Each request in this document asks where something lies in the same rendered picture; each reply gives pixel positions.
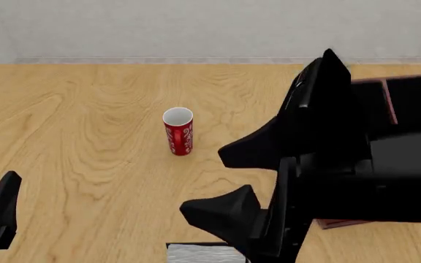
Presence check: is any red mug with white pattern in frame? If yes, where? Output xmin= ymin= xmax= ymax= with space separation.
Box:
xmin=162 ymin=107 xmax=194 ymax=156

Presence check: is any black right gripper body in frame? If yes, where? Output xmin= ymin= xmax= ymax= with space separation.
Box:
xmin=245 ymin=153 xmax=354 ymax=263

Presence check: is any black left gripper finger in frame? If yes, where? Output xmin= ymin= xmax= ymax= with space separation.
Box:
xmin=0 ymin=170 xmax=23 ymax=221

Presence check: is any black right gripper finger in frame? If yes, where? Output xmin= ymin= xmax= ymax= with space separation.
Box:
xmin=179 ymin=184 xmax=270 ymax=257
xmin=217 ymin=115 xmax=300 ymax=171

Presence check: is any red-brown desk caddy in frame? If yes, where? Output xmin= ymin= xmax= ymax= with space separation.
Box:
xmin=316 ymin=72 xmax=421 ymax=230

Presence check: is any grey patterned book black border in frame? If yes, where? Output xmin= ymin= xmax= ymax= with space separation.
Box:
xmin=165 ymin=241 xmax=247 ymax=263

